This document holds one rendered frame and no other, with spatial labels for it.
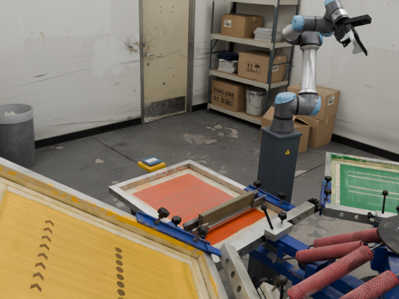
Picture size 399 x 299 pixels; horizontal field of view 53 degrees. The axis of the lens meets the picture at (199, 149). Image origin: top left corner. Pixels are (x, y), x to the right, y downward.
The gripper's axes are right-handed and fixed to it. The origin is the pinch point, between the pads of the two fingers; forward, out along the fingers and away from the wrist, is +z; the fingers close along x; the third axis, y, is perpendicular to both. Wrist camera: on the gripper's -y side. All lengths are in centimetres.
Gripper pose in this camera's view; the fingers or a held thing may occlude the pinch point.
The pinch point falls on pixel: (361, 47)
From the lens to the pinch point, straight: 197.9
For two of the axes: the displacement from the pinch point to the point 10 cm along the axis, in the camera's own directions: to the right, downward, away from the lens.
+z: 1.5, 8.3, -5.3
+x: -7.0, -2.9, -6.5
